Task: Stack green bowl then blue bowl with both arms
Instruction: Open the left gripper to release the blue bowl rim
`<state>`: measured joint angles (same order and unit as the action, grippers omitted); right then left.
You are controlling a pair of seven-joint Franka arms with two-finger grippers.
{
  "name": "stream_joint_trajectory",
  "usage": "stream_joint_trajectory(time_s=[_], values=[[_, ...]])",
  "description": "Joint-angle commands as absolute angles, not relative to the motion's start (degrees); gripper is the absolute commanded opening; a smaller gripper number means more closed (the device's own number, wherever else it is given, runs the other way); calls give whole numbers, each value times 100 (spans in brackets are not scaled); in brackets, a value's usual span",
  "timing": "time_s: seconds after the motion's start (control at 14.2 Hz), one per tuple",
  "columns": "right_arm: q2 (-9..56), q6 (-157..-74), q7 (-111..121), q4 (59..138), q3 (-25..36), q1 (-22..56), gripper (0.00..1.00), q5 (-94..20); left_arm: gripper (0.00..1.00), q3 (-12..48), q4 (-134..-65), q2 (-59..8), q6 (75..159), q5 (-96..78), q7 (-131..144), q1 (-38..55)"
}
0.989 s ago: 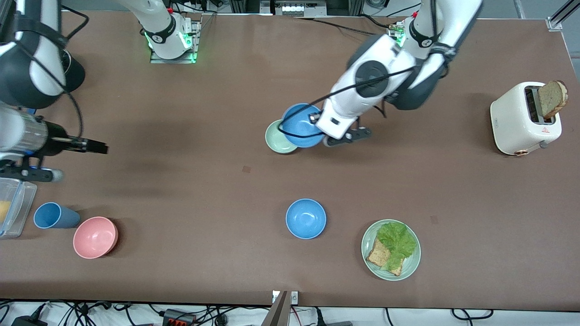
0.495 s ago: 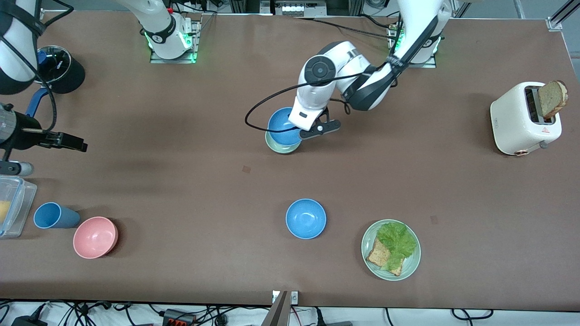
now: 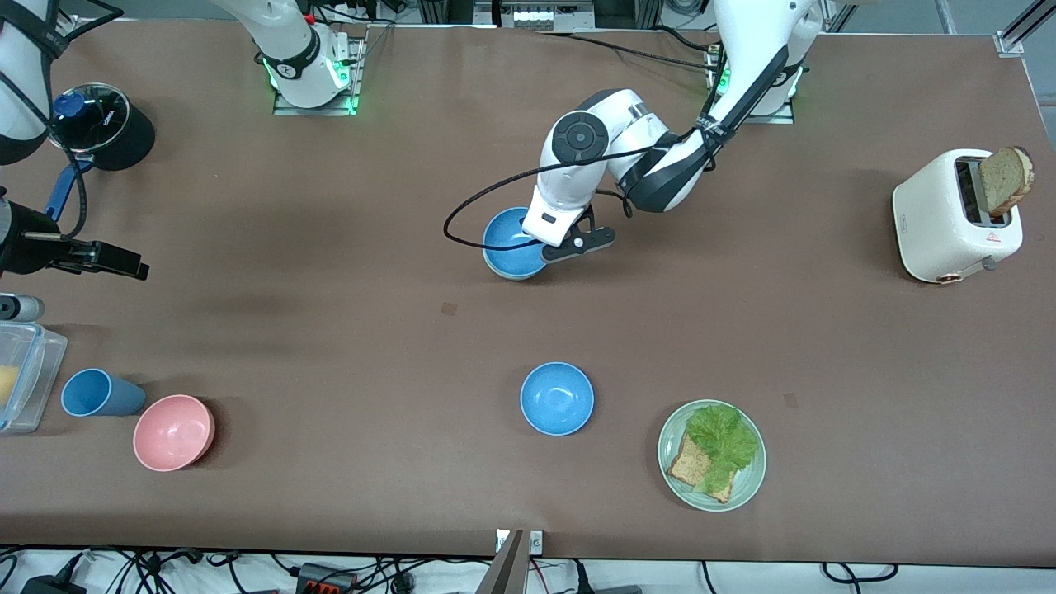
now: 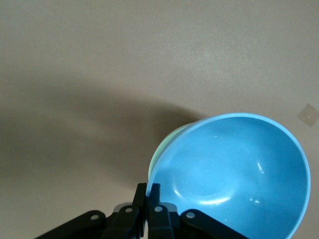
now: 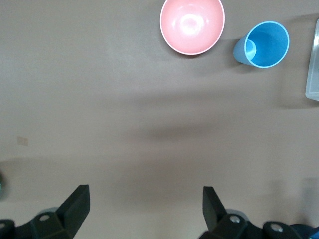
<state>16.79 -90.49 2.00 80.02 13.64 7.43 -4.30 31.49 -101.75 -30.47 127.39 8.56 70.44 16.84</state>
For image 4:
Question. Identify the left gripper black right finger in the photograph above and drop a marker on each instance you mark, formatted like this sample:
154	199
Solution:
154	196

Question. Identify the pale green bowl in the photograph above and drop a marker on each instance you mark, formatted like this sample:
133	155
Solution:
159	153

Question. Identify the blue bowl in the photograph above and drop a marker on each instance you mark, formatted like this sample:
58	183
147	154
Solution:
224	161

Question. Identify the brown tape square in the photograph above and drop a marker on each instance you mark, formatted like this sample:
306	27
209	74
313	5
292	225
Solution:
307	115

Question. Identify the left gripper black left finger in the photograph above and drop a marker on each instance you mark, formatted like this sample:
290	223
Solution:
139	196

